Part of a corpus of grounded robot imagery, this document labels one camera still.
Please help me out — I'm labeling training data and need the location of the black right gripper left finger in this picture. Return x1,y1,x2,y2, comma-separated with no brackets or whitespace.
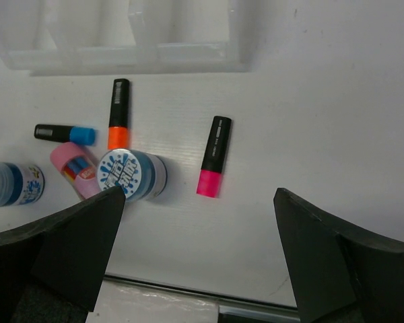
0,186,125,322

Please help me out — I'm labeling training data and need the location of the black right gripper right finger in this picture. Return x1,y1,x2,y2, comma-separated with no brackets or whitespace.
273,188,404,322

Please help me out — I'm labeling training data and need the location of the blue cleaning gel jar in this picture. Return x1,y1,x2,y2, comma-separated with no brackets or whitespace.
96,149,168,202
0,162,45,207

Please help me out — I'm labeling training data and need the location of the pink tube of coloured pens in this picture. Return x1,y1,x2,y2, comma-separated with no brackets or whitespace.
50,142,100,200

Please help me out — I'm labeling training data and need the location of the blue highlighter with black cap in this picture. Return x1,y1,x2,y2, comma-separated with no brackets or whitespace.
34,124,96,146

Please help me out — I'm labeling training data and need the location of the orange highlighter with black cap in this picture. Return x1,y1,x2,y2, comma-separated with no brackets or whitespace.
108,79,131,150

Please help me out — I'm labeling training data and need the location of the pink highlighter with black cap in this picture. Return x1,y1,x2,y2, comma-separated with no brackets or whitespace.
196,116,232,198

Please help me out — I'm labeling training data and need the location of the clear three-compartment plastic organizer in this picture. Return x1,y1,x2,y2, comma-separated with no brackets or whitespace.
0,1,255,75

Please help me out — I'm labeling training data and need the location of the silver metal table rail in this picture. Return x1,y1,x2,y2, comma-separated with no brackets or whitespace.
104,274,300,322

